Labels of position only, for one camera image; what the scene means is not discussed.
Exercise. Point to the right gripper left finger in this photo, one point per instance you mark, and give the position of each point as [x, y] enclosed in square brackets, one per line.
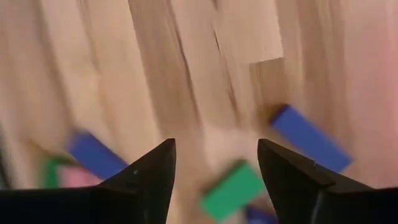
[140, 199]

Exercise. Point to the pink wooden block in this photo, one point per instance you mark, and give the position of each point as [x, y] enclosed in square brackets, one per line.
[77, 179]

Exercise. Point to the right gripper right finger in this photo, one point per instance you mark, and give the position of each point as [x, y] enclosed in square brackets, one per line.
[298, 193]

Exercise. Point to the blue wooden block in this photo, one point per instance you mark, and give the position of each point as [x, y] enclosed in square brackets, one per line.
[96, 155]
[311, 138]
[259, 216]

